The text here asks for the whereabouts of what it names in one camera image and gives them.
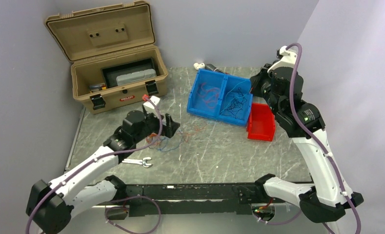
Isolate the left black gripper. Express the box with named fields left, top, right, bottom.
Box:
left=134, top=109, right=180, bottom=144

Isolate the blue wire bundle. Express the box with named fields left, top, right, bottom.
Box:
left=148, top=131, right=185, bottom=153

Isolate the black wire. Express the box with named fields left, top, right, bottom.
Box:
left=221, top=87, right=249, bottom=118

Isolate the red plastic bin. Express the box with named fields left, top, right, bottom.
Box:
left=246, top=103, right=276, bottom=142

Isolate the orange wire bundle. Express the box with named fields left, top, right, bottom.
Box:
left=197, top=82, right=221, bottom=109

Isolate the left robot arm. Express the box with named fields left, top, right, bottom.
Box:
left=25, top=111, right=180, bottom=234

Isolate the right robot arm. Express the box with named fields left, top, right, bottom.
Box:
left=250, top=65, right=364, bottom=223

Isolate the blue double plastic bin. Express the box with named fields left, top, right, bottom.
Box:
left=186, top=69, right=253, bottom=126

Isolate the silver open-end wrench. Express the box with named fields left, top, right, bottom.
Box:
left=122, top=157, right=153, bottom=168

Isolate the small grey motor part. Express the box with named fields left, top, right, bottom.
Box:
left=205, top=63, right=225, bottom=74

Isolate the white pipe fitting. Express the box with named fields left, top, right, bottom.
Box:
left=193, top=62, right=205, bottom=71

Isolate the grey case in toolbox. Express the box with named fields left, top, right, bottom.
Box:
left=116, top=69, right=157, bottom=86

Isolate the black tray in toolbox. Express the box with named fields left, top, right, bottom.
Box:
left=101, top=58, right=159, bottom=88

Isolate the tan plastic toolbox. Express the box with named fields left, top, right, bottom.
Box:
left=45, top=0, right=168, bottom=114

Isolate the yellow black tool in toolbox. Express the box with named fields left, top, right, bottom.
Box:
left=89, top=83, right=107, bottom=92

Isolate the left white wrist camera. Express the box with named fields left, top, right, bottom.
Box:
left=142, top=95, right=161, bottom=113

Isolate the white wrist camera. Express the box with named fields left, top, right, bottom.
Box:
left=274, top=46, right=298, bottom=69
left=142, top=95, right=161, bottom=113

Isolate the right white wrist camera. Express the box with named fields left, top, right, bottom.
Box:
left=274, top=46, right=298, bottom=69

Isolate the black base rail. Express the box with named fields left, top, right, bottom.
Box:
left=112, top=183, right=283, bottom=216

